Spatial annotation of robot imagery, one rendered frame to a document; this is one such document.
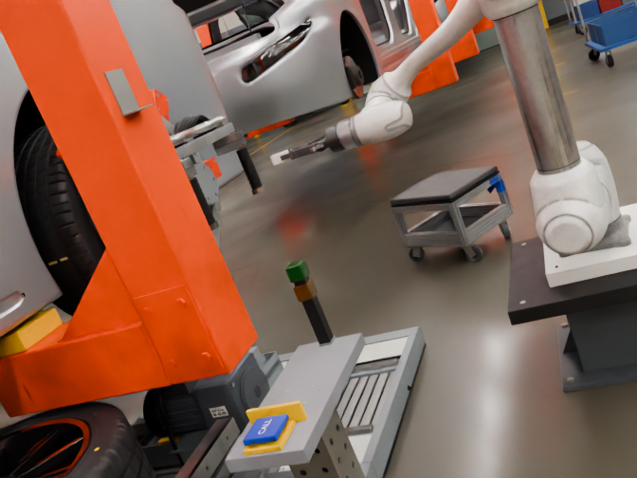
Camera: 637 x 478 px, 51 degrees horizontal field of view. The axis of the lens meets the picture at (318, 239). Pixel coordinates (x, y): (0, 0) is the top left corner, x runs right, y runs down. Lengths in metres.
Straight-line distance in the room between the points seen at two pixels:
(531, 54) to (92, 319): 1.14
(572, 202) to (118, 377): 1.11
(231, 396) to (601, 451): 0.90
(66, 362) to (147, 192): 0.51
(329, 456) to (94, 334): 0.60
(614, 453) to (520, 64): 0.91
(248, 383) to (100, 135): 0.77
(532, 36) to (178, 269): 0.91
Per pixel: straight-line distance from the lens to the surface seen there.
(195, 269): 1.43
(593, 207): 1.65
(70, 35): 1.39
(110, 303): 1.55
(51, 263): 1.95
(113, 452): 1.48
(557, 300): 1.78
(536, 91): 1.60
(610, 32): 7.00
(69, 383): 1.73
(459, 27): 1.80
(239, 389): 1.78
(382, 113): 1.90
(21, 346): 1.77
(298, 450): 1.24
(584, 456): 1.75
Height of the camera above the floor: 1.06
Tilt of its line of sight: 14 degrees down
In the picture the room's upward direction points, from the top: 22 degrees counter-clockwise
